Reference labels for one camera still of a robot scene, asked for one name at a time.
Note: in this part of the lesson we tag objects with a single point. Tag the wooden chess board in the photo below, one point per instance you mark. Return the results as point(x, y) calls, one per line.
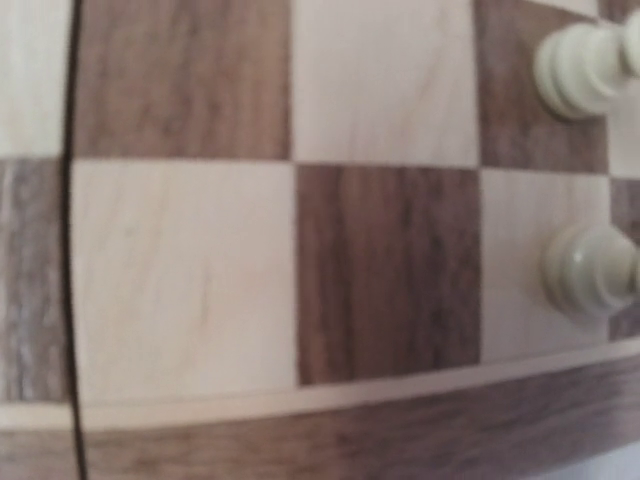
point(302, 240)

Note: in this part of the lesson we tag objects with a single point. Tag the white chess pawn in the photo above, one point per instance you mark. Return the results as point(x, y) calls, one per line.
point(591, 272)
point(580, 69)

